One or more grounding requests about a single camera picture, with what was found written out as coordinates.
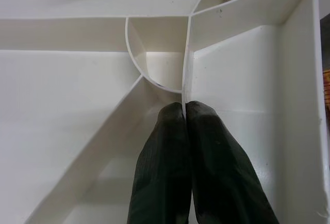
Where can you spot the white plastic table top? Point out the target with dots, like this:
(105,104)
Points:
(64,92)

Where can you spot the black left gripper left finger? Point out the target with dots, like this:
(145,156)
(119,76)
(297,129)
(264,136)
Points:
(165,169)

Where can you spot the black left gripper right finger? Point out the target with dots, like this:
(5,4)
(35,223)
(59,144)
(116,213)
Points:
(221,177)

